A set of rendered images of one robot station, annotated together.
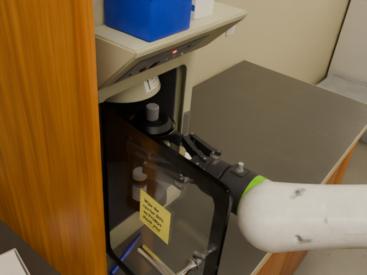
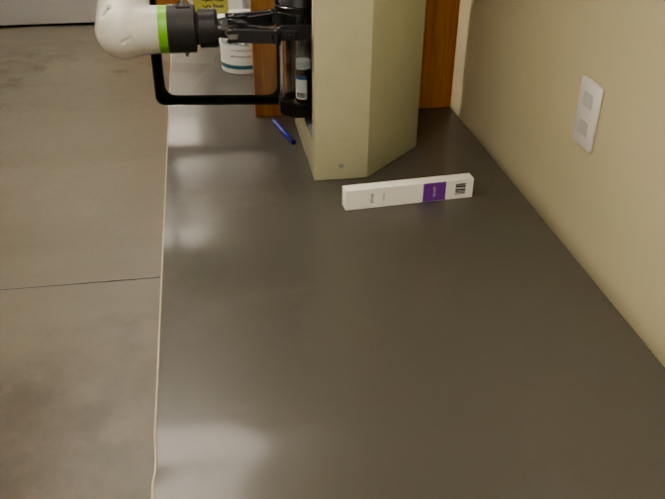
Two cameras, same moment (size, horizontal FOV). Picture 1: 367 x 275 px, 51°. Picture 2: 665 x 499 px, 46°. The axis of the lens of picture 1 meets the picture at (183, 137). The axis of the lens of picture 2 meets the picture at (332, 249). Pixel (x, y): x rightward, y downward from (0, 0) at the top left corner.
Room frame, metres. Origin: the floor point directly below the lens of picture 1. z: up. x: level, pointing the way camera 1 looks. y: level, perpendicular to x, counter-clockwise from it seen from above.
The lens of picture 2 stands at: (1.87, -0.99, 1.63)
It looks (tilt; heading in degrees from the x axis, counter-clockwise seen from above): 31 degrees down; 135
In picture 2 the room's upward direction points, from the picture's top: 1 degrees clockwise
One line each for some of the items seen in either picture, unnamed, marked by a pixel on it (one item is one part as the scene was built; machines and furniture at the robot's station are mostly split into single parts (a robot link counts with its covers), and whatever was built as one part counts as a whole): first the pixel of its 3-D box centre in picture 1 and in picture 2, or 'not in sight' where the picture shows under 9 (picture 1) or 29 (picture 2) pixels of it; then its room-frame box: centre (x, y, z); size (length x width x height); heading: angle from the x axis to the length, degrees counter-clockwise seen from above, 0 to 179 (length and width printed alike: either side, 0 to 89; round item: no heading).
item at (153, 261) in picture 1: (166, 260); not in sight; (0.40, 0.01, 1.20); 0.10 x 0.05 x 0.03; 48
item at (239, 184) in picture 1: (237, 187); (183, 27); (0.58, -0.12, 1.22); 0.09 x 0.06 x 0.12; 144
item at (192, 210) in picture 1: (151, 229); (217, 17); (0.47, 0.04, 1.19); 0.30 x 0.01 x 0.40; 48
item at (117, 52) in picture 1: (173, 46); not in sight; (0.68, 0.03, 1.46); 0.32 x 0.11 x 0.10; 145
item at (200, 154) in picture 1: (193, 152); (253, 32); (0.69, -0.03, 1.21); 0.11 x 0.01 x 0.04; 26
